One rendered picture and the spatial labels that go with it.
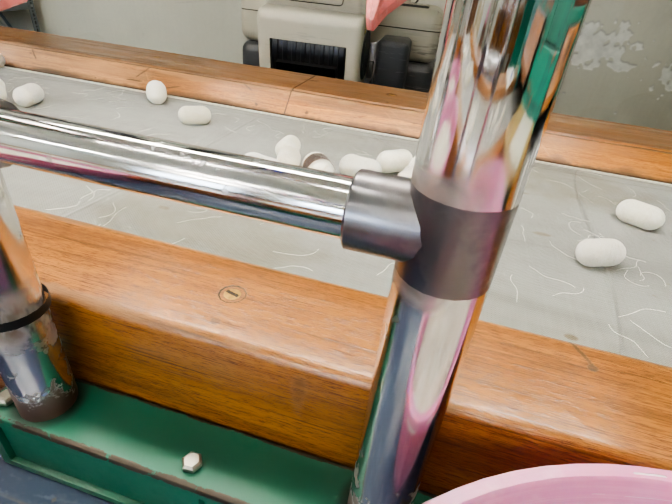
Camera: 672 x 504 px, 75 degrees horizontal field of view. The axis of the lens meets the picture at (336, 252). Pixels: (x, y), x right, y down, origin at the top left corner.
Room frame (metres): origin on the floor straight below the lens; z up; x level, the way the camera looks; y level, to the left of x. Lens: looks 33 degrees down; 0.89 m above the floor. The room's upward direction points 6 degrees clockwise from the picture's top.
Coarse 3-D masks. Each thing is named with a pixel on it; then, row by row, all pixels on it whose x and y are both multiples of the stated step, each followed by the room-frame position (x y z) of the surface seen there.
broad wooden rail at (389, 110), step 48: (0, 48) 0.60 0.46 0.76; (48, 48) 0.59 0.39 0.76; (96, 48) 0.62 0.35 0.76; (192, 96) 0.52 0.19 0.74; (240, 96) 0.51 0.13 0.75; (288, 96) 0.51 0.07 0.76; (336, 96) 0.51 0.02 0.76; (384, 96) 0.52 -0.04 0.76; (576, 144) 0.44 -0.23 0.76; (624, 144) 0.44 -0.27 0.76
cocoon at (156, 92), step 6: (150, 84) 0.49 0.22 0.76; (156, 84) 0.49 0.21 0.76; (162, 84) 0.50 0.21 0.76; (150, 90) 0.48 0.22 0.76; (156, 90) 0.48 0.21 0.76; (162, 90) 0.48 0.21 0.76; (150, 96) 0.48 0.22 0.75; (156, 96) 0.48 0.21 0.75; (162, 96) 0.48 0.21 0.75; (156, 102) 0.48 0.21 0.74; (162, 102) 0.48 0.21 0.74
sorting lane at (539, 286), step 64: (128, 128) 0.40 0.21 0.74; (192, 128) 0.42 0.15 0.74; (256, 128) 0.44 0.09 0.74; (320, 128) 0.46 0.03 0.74; (64, 192) 0.27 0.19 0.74; (128, 192) 0.27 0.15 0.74; (576, 192) 0.36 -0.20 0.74; (640, 192) 0.38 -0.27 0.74; (256, 256) 0.21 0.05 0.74; (320, 256) 0.22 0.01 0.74; (512, 256) 0.24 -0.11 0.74; (640, 256) 0.26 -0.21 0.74; (512, 320) 0.18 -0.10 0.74; (576, 320) 0.18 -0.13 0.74; (640, 320) 0.19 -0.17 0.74
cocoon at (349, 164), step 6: (348, 156) 0.34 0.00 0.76; (354, 156) 0.34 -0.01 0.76; (360, 156) 0.34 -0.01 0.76; (342, 162) 0.33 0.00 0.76; (348, 162) 0.33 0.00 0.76; (354, 162) 0.33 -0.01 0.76; (360, 162) 0.33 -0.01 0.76; (366, 162) 0.33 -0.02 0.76; (372, 162) 0.33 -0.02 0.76; (378, 162) 0.34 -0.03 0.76; (342, 168) 0.33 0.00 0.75; (348, 168) 0.33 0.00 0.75; (354, 168) 0.33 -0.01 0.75; (360, 168) 0.33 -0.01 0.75; (366, 168) 0.33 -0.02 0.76; (372, 168) 0.33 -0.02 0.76; (378, 168) 0.33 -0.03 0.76; (348, 174) 0.33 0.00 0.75; (354, 174) 0.33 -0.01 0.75
